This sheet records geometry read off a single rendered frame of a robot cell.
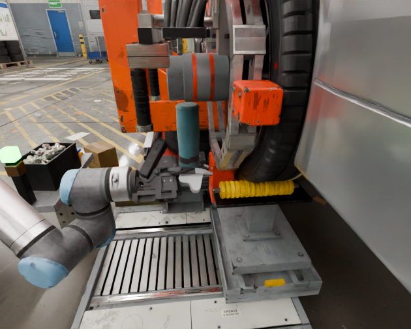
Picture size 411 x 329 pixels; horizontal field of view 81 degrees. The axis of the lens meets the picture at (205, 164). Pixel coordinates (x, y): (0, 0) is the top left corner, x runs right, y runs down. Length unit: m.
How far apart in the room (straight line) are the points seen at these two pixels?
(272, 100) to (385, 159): 0.22
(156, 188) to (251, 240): 0.56
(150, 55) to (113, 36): 0.66
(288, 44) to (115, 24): 0.87
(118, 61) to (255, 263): 1.03
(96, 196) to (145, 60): 0.34
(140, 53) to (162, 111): 0.69
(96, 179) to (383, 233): 0.56
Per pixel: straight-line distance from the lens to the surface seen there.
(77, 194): 0.66
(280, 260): 1.00
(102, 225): 0.71
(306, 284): 1.05
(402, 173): 0.29
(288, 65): 0.50
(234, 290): 0.97
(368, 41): 0.34
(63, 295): 1.30
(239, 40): 0.52
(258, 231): 1.07
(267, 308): 1.06
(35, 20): 16.35
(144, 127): 0.62
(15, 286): 1.44
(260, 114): 0.46
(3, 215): 0.67
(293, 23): 0.52
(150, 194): 0.63
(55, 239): 0.65
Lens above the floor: 0.96
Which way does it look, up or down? 28 degrees down
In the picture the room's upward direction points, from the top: straight up
